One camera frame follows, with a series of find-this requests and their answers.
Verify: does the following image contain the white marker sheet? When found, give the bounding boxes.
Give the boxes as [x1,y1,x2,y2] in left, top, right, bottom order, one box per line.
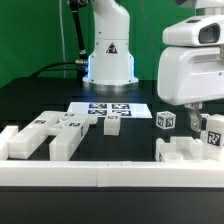
[67,102,152,119]

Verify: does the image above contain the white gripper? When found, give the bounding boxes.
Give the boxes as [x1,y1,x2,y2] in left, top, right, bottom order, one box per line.
[157,47,224,132]

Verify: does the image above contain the white chair back part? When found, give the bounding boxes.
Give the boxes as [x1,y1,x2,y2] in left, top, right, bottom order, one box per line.
[8,111,98,161]

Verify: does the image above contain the white chair seat part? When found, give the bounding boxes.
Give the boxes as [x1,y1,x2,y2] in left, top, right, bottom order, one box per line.
[155,136,208,162]

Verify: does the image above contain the white U-shaped fence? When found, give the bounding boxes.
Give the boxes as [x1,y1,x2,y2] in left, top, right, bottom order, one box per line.
[0,126,224,188]

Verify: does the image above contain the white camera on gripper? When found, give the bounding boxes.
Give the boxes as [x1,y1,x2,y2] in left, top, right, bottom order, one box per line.
[162,15,224,47]

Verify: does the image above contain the thin white cable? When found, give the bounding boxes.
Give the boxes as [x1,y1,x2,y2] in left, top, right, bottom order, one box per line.
[58,0,67,78]

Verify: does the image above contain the black cable hose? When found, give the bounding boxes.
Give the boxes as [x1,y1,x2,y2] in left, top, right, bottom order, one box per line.
[31,0,90,78]

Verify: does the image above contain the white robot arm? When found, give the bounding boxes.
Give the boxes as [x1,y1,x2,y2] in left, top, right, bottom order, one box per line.
[83,0,224,131]

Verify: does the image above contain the white tagged cube nut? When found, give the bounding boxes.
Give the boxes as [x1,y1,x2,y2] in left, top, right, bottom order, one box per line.
[156,111,176,130]

